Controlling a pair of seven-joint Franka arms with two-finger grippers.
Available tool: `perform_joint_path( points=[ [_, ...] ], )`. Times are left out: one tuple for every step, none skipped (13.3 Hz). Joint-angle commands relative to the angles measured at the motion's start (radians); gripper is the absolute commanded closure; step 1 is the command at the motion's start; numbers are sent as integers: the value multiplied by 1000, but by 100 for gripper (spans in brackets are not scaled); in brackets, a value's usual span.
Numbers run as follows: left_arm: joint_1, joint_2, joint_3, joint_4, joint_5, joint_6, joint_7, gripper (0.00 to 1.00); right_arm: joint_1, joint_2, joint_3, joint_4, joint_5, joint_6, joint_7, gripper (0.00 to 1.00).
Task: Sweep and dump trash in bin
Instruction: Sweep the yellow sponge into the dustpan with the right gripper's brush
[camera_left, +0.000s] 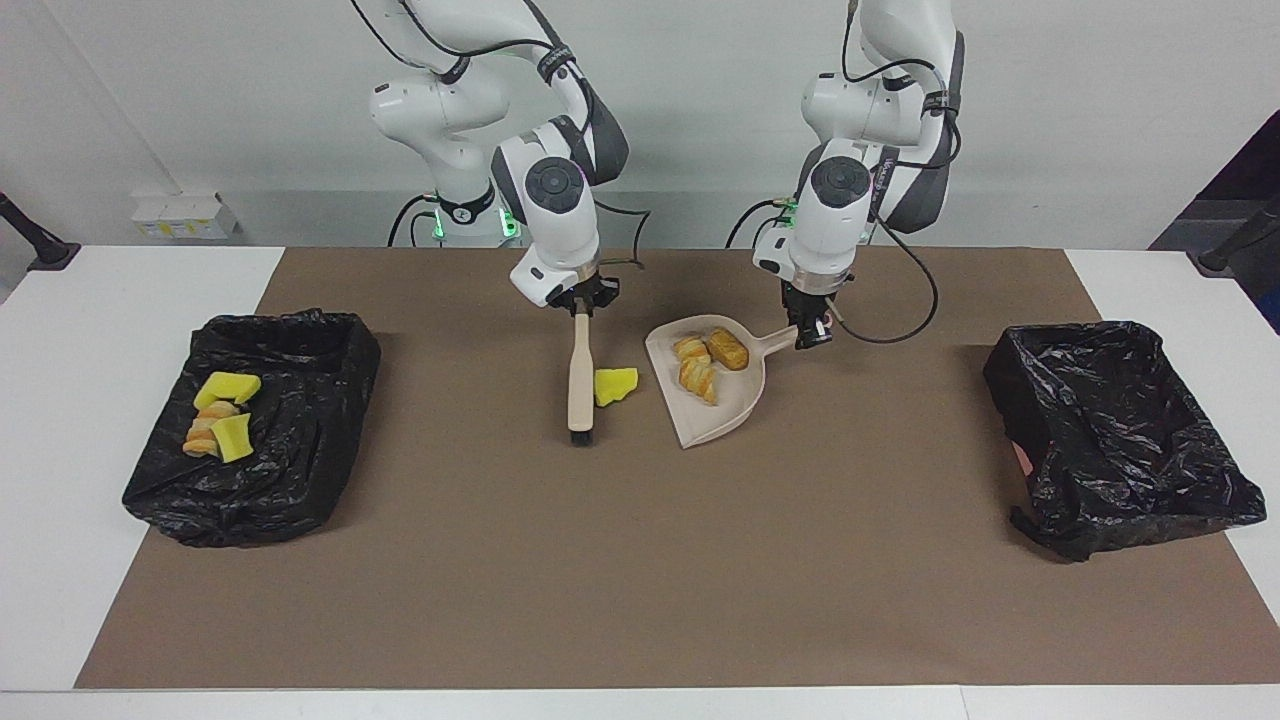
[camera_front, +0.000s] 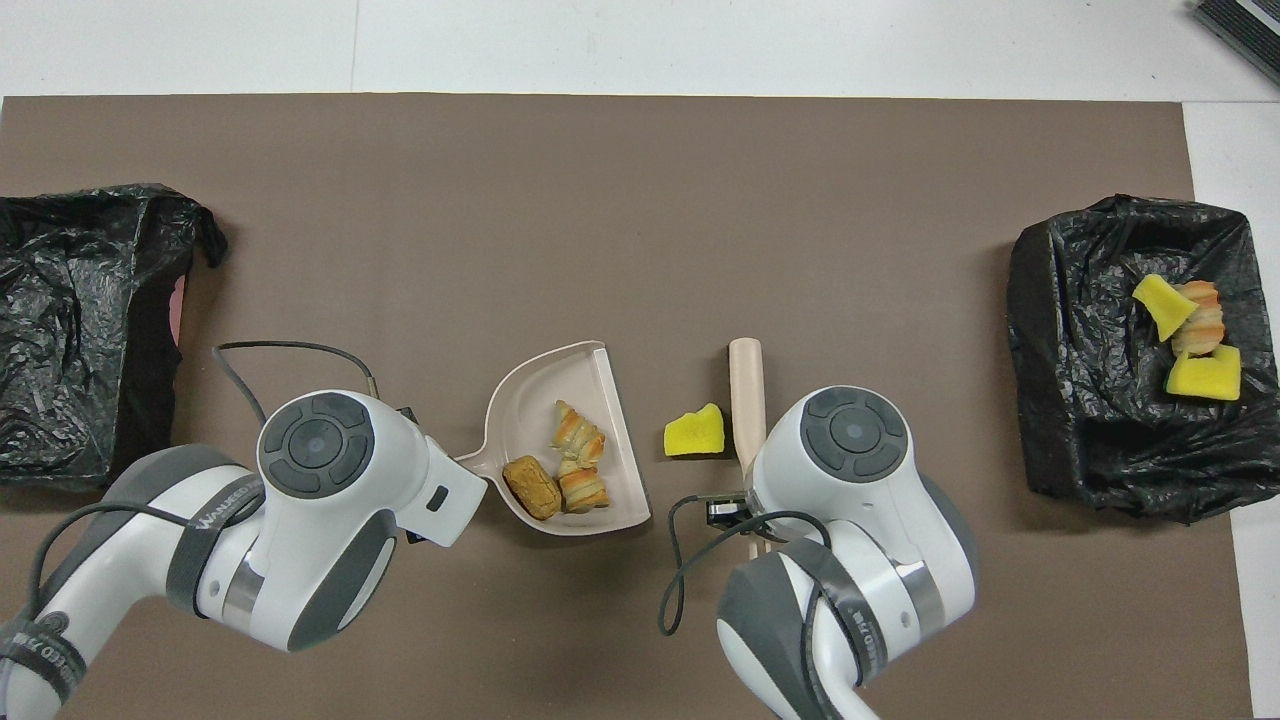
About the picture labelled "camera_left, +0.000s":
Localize brown table mat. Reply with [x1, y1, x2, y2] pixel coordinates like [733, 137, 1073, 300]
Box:
[75, 247, 1280, 691]

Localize brown toy pastry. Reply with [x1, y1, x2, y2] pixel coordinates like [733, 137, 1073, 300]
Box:
[706, 328, 750, 372]

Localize black base cable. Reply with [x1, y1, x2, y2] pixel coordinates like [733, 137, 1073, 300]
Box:
[388, 193, 441, 248]
[725, 198, 801, 249]

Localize pale crumbly toy bread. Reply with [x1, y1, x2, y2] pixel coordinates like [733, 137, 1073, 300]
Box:
[183, 400, 241, 458]

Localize beige plastic dustpan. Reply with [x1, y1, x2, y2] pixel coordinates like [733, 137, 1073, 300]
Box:
[644, 314, 801, 450]

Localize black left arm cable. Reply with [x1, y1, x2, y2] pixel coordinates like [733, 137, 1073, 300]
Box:
[835, 0, 963, 346]

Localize small yellow sponge piece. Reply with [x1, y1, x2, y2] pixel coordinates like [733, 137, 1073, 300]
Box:
[210, 413, 254, 464]

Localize black bag lined pink bin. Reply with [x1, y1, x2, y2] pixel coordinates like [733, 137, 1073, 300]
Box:
[983, 320, 1268, 563]

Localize large yellow sponge piece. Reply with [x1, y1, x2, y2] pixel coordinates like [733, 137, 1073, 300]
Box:
[193, 372, 263, 411]

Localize black camera stand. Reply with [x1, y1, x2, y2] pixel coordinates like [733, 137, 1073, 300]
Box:
[1188, 195, 1280, 276]
[0, 192, 81, 271]

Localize wavy yellow sponge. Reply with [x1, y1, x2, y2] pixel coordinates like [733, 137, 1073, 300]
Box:
[594, 367, 640, 408]

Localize black right base cable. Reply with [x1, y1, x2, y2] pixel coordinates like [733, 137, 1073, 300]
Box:
[388, 193, 441, 248]

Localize black left base cable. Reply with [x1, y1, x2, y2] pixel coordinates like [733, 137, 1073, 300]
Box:
[725, 198, 801, 249]

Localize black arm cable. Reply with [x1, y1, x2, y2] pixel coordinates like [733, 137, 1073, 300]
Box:
[835, 0, 963, 346]
[350, 0, 653, 271]

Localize beige brush black bristles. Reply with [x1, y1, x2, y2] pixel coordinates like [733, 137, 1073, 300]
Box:
[567, 310, 595, 447]

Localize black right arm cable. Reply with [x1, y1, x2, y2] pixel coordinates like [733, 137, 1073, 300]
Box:
[350, 0, 653, 271]

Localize white wall socket box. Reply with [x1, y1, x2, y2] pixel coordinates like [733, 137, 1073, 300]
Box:
[132, 193, 241, 241]

